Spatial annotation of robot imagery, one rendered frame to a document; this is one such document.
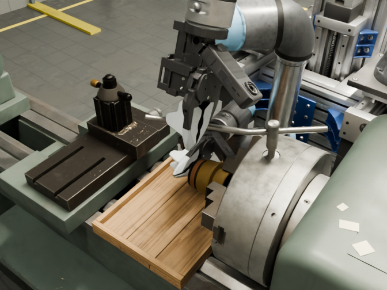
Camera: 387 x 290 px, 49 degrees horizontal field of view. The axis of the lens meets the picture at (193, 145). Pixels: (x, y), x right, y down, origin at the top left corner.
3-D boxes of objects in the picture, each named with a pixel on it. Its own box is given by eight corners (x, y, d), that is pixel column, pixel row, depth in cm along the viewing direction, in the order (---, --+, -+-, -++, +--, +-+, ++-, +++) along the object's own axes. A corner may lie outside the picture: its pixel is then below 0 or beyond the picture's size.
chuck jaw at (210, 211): (256, 199, 91) (227, 228, 83) (252, 216, 94) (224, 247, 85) (213, 178, 96) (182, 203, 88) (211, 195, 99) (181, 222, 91)
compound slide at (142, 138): (159, 142, 129) (158, 129, 126) (137, 160, 122) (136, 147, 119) (111, 119, 138) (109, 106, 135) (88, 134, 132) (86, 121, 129)
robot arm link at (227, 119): (236, 138, 119) (238, 114, 114) (227, 147, 117) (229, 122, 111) (214, 129, 123) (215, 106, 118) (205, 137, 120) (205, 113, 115)
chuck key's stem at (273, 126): (275, 161, 86) (279, 118, 78) (276, 169, 84) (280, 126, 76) (264, 161, 86) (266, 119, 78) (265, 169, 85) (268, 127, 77)
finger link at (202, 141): (183, 164, 106) (203, 147, 111) (189, 167, 105) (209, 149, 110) (183, 149, 103) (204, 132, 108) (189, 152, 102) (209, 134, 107)
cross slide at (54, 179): (170, 133, 140) (170, 122, 137) (69, 212, 113) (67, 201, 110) (129, 114, 148) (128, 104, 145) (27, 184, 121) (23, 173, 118)
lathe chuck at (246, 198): (307, 208, 112) (326, 118, 90) (246, 303, 94) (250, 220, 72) (277, 193, 116) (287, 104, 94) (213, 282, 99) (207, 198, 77)
